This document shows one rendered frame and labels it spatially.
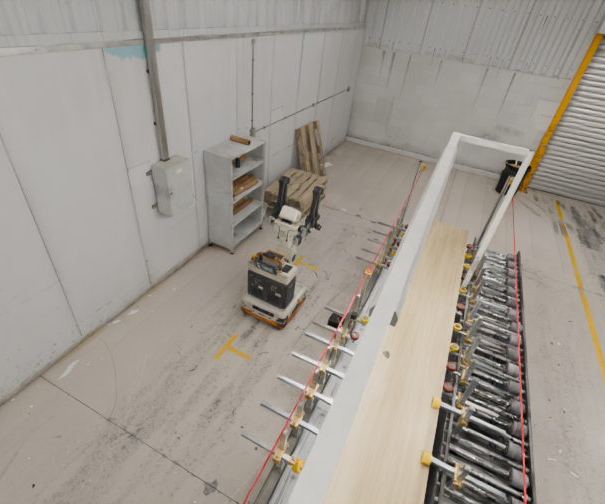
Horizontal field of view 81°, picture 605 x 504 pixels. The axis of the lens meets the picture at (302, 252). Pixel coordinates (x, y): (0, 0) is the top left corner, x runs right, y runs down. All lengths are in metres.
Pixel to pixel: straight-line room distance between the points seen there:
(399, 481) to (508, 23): 9.08
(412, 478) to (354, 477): 0.38
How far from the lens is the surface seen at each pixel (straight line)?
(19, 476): 4.07
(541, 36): 10.01
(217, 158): 4.91
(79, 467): 3.91
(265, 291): 4.23
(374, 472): 2.76
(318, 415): 3.16
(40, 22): 3.62
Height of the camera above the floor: 3.37
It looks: 36 degrees down
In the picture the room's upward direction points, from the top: 7 degrees clockwise
